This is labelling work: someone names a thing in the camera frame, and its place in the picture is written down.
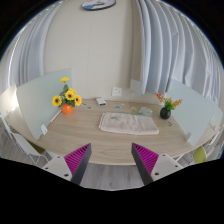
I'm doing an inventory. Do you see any small white box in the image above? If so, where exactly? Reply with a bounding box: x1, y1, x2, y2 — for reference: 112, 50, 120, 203
96, 98, 107, 107

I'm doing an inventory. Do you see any round wall clock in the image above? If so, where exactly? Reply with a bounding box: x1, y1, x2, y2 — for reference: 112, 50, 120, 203
82, 0, 116, 11

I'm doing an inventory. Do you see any orange green flower sprig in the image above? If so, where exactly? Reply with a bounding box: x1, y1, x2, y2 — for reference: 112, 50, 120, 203
156, 93, 182, 111

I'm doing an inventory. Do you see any clear plastic packet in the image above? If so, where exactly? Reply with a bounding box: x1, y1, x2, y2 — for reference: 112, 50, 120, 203
139, 107, 152, 117

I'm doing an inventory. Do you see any right frosted divider panel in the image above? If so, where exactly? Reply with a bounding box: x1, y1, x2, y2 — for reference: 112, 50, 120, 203
166, 80, 223, 146

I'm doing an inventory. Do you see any right grey curtain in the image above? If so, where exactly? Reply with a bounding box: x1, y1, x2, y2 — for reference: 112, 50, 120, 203
137, 0, 221, 103

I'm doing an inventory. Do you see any left grey curtain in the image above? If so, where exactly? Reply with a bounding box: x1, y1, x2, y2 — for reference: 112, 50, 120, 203
3, 1, 63, 88

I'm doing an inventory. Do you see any green chair right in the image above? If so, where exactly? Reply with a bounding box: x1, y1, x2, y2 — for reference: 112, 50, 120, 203
193, 146, 206, 164

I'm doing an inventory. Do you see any white wall socket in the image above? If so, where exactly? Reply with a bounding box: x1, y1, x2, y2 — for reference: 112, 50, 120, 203
112, 87, 122, 97

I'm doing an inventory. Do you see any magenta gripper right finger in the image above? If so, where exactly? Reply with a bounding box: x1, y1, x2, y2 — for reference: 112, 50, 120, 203
131, 143, 182, 185

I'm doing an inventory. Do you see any beige folded towel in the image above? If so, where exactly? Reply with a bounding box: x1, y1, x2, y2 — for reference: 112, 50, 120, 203
99, 112, 159, 135

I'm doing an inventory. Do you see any left frosted divider panel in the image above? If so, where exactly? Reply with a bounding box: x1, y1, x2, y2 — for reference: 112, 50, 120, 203
16, 68, 72, 139

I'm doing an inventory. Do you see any orange vase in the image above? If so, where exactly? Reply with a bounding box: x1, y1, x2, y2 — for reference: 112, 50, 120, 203
61, 104, 74, 114

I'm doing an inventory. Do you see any black round vase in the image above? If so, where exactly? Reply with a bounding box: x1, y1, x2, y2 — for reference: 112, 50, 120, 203
160, 107, 171, 120

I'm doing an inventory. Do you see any grey curtain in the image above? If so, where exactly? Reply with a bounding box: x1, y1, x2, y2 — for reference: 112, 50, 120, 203
3, 1, 63, 88
137, 0, 221, 103

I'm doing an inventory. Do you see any yellow sunflower bouquet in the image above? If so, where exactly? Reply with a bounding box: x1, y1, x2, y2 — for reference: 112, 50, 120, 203
52, 77, 82, 107

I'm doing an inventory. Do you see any white chair left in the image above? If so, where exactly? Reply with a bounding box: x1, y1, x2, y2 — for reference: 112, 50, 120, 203
0, 116, 48, 165

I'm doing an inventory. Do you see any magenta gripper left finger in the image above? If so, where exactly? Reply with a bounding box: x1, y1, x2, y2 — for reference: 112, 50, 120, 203
43, 144, 92, 185

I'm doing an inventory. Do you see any frosted divider panel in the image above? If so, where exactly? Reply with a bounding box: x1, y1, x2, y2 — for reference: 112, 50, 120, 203
16, 68, 72, 139
166, 80, 223, 146

